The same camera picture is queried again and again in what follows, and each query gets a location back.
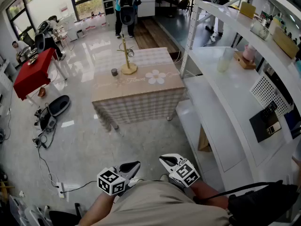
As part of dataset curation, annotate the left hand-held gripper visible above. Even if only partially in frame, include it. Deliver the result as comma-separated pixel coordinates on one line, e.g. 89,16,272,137
97,161,141,196

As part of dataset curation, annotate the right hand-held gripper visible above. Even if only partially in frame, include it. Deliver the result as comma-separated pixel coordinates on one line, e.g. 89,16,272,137
159,153,200,188

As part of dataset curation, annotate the wooden mug tree stand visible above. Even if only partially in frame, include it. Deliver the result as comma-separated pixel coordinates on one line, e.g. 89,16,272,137
117,38,138,75

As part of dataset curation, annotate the person's right forearm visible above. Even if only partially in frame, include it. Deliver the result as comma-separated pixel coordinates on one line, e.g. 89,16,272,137
188,179,230,209

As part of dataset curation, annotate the person's left forearm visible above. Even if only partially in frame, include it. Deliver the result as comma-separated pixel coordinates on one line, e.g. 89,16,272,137
79,192,118,226

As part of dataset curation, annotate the cardboard box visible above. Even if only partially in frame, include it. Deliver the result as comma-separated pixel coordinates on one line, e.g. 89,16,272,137
198,125,213,153

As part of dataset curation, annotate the person's beige shirt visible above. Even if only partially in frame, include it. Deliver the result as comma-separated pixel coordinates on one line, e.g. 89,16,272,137
91,179,230,226

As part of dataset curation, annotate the table with checkered cloth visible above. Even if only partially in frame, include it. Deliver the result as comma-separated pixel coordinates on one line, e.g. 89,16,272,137
91,47,188,133

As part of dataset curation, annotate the white power strip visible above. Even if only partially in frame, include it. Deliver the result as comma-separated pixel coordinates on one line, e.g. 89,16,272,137
56,182,65,199

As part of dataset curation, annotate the black chair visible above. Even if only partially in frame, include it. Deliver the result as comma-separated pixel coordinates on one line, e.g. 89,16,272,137
48,202,82,226

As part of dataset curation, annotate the black mat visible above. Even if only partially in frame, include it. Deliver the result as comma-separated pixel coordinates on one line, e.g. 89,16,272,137
249,107,289,144

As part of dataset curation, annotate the white metal shelf rack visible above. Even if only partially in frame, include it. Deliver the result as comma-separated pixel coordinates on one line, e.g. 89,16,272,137
180,0,301,194

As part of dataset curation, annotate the black oval device on floor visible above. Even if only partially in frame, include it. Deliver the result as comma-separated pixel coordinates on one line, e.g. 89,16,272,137
48,95,71,117

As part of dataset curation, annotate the black bag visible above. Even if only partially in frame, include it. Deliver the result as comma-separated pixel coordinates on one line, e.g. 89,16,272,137
227,179,300,226

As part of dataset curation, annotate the black device on stand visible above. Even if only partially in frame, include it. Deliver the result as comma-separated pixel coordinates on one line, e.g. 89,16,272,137
38,106,57,131

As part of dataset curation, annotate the black remote control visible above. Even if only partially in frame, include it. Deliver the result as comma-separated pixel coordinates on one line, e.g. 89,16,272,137
261,100,278,122

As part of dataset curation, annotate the white perforated board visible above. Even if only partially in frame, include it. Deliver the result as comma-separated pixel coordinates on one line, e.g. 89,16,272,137
249,73,293,118

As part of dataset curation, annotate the pink mug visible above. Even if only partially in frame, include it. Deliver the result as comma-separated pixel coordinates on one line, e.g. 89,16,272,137
242,44,257,62

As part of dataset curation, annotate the table with red cloth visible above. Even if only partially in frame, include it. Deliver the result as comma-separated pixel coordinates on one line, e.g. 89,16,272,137
13,47,68,101

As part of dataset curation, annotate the tiered serving tray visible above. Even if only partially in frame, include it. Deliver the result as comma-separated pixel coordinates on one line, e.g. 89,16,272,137
27,47,40,66

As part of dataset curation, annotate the clear plastic container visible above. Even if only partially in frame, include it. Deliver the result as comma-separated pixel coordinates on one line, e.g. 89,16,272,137
249,19,271,41

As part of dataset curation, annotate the white cabinet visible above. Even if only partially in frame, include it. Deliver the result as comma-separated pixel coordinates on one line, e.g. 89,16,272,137
137,0,157,18

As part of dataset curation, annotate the wooden box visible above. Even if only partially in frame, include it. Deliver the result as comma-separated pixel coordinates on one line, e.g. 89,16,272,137
272,26,300,59

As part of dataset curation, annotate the white cubby shelf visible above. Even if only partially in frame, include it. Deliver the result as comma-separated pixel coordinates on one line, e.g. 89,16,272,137
100,0,116,26

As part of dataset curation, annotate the yellow box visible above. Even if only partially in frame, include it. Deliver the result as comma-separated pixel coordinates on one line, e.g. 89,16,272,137
239,1,257,19

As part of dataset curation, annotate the clear plastic bottle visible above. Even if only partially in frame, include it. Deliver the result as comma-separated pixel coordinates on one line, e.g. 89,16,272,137
259,0,274,28

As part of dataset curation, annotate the black floor cable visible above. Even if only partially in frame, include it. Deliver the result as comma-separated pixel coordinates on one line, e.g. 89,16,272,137
32,132,60,188

